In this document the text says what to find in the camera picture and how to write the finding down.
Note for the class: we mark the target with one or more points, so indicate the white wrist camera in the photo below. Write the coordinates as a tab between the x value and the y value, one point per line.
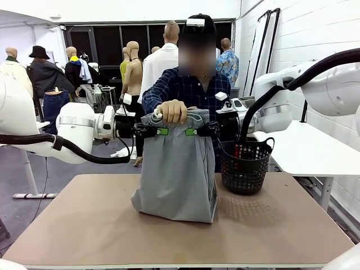
128	99
221	96

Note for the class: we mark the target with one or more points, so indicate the person's right hand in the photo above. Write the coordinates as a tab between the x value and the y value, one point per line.
173	111

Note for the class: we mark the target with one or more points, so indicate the blue jeans on form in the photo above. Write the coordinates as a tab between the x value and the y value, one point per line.
54	104

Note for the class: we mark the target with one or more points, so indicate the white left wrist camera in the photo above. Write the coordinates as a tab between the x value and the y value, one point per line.
128	99

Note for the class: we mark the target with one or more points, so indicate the black camera stand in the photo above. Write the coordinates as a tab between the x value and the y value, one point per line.
304	111

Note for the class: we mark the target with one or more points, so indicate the black perforated plastic basket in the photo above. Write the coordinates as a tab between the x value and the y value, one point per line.
243	168

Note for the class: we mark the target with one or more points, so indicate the mannequin in cream jacket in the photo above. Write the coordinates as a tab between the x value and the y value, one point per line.
14	73

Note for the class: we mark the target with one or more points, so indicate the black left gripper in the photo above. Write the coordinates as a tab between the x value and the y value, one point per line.
125	126

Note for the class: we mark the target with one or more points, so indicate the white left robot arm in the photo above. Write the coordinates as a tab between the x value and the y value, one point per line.
76	126

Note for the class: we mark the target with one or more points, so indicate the white head-mounted camera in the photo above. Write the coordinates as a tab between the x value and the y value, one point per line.
195	22

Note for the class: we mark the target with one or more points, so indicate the bare beige mannequin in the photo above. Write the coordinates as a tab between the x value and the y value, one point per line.
134	73

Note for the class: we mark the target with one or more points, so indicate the small beige mannequin head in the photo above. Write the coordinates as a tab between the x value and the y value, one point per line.
155	50

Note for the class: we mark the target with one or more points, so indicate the white cloth on floor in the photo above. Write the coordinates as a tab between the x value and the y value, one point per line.
119	153

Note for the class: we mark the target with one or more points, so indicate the black cap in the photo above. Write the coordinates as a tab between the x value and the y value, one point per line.
202	26

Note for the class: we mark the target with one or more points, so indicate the mannequin in blue floral shirt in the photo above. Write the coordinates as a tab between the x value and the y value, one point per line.
227	66

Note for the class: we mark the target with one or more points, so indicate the grey bin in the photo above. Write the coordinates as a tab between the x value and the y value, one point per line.
235	92

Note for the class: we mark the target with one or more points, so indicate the mannequin in dark coat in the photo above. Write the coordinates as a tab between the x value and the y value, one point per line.
47	76

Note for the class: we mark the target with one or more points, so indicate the white desk with leg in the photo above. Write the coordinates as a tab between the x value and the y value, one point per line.
28	180

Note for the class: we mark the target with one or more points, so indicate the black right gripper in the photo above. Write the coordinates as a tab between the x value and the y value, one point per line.
229	126

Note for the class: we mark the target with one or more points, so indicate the white side table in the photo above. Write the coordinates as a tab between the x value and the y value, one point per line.
315	154

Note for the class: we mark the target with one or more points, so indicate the person's right forearm plaid sleeve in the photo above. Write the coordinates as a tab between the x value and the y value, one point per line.
153	98

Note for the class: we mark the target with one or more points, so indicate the mannequin in yellow-green top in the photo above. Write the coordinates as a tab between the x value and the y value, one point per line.
124	69

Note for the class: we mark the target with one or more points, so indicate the mannequin with yellow collar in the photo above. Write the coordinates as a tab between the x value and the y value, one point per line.
76	70

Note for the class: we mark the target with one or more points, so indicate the black framed white panel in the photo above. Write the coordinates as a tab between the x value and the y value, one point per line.
257	56
274	42

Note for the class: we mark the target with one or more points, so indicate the black bucket hat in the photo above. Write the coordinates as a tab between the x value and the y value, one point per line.
39	53

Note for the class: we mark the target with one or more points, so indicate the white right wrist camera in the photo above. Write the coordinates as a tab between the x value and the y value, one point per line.
221	96

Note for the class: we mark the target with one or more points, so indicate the person in navy plaid shirt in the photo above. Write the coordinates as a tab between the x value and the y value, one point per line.
197	90

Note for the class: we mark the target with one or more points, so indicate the grey training pants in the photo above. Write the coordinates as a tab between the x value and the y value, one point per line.
174	174

